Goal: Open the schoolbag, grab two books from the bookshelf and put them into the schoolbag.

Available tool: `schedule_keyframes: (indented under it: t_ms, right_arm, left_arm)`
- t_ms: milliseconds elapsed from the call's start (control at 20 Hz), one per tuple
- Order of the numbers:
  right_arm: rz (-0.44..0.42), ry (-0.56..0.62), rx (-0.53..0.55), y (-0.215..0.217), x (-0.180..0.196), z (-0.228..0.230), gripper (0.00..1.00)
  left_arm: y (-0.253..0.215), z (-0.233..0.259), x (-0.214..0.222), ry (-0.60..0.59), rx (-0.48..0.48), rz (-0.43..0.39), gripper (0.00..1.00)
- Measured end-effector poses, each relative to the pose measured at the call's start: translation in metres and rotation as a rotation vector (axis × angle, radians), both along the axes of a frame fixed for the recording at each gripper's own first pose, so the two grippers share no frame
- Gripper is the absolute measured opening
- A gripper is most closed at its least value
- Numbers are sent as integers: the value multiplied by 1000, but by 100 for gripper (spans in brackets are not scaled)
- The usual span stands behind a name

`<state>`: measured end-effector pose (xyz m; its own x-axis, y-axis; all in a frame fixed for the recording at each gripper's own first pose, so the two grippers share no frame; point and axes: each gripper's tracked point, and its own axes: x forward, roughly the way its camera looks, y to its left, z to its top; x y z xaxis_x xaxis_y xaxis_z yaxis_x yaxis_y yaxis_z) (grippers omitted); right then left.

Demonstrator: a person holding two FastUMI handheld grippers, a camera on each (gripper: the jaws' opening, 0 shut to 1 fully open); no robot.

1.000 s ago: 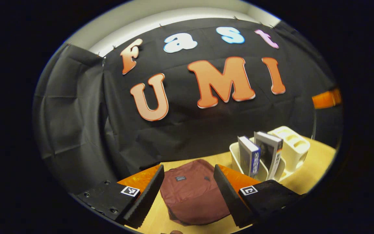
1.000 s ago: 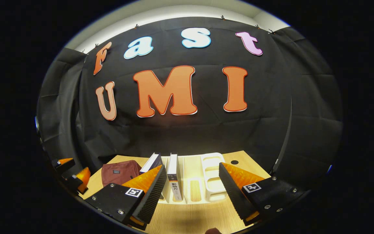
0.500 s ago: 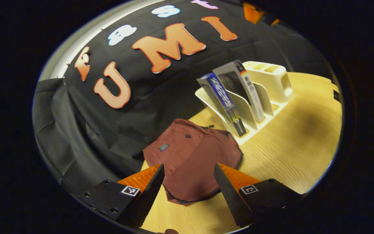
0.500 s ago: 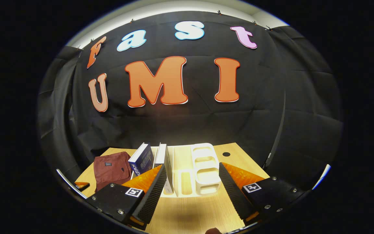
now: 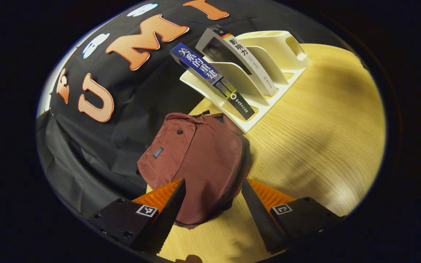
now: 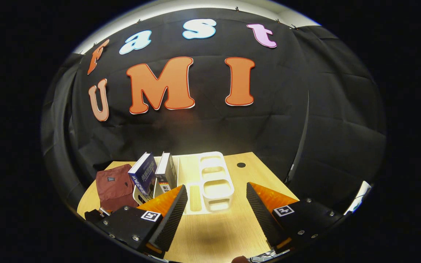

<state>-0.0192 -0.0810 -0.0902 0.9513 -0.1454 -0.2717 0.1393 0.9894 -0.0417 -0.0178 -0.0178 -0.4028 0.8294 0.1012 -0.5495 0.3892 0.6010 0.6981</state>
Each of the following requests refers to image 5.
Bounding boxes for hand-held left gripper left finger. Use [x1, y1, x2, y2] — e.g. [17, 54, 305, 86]
[88, 178, 187, 256]

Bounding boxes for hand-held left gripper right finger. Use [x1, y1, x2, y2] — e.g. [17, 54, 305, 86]
[240, 178, 347, 255]

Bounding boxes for dark red schoolbag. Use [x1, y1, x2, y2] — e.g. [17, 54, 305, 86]
[137, 110, 251, 229]

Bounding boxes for blue book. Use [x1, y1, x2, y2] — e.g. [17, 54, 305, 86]
[170, 43, 256, 121]

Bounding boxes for grey white book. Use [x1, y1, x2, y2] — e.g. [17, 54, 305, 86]
[195, 25, 278, 97]

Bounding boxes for cream bookshelf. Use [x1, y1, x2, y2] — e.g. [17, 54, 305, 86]
[179, 30, 311, 134]

